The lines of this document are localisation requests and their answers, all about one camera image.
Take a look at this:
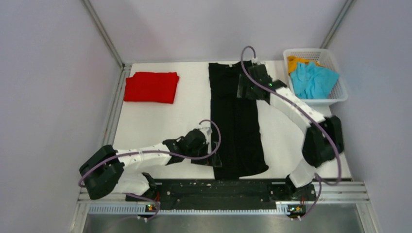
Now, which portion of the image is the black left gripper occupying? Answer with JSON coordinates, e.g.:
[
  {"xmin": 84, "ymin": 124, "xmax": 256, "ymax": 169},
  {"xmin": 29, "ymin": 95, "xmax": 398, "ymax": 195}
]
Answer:
[{"xmin": 186, "ymin": 140, "xmax": 221, "ymax": 166}]

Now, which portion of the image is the black t shirt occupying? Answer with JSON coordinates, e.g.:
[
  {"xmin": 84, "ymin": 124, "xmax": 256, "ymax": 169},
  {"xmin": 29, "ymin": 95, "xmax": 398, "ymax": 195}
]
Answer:
[{"xmin": 208, "ymin": 63, "xmax": 269, "ymax": 180}]

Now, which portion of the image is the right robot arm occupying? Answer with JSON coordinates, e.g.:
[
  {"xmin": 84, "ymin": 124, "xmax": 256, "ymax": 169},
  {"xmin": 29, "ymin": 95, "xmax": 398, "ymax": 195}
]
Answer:
[{"xmin": 237, "ymin": 64, "xmax": 344, "ymax": 200}]

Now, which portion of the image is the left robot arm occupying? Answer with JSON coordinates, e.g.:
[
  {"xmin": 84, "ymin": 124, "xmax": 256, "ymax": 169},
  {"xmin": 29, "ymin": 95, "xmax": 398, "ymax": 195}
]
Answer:
[{"xmin": 79, "ymin": 127, "xmax": 221, "ymax": 201}]

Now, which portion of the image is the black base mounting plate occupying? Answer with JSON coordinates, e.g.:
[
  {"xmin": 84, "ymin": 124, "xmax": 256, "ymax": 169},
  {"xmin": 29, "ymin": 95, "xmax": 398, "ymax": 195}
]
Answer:
[{"xmin": 125, "ymin": 179, "xmax": 318, "ymax": 211}]

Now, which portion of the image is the orange t shirt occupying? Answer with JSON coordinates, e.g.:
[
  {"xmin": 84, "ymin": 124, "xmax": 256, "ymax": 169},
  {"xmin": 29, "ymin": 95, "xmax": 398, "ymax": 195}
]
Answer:
[{"xmin": 287, "ymin": 56, "xmax": 325, "ymax": 75}]

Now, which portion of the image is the light blue t shirt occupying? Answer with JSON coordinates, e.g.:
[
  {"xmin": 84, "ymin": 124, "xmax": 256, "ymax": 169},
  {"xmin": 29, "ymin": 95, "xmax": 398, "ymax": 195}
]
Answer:
[{"xmin": 290, "ymin": 62, "xmax": 339, "ymax": 100}]

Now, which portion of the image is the red folded t shirt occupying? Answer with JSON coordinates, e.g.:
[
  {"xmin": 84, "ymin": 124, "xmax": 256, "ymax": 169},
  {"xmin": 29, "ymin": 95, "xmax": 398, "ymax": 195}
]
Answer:
[{"xmin": 123, "ymin": 72, "xmax": 179, "ymax": 104}]

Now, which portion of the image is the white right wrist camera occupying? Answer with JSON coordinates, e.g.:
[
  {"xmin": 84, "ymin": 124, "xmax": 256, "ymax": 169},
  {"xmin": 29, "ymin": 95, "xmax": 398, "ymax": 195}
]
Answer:
[{"xmin": 251, "ymin": 58, "xmax": 265, "ymax": 66}]

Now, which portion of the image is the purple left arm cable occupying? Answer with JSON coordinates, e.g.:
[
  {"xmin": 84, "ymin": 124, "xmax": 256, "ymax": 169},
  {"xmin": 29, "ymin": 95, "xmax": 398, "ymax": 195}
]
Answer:
[{"xmin": 78, "ymin": 119, "xmax": 222, "ymax": 222}]

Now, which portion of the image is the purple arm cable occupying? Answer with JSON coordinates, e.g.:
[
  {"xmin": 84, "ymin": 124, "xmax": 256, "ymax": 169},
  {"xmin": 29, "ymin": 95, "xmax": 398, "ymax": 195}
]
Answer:
[
  {"xmin": 78, "ymin": 119, "xmax": 222, "ymax": 222},
  {"xmin": 240, "ymin": 45, "xmax": 343, "ymax": 222}
]

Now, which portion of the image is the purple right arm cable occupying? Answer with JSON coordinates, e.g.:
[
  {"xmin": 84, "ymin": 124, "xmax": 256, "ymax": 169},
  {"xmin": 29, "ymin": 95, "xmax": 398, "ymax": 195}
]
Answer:
[{"xmin": 240, "ymin": 45, "xmax": 343, "ymax": 222}]

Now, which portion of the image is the aluminium frame rail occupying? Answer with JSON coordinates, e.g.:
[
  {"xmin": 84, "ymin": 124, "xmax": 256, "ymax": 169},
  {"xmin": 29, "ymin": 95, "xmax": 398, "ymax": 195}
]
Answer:
[{"xmin": 78, "ymin": 179, "xmax": 379, "ymax": 233}]

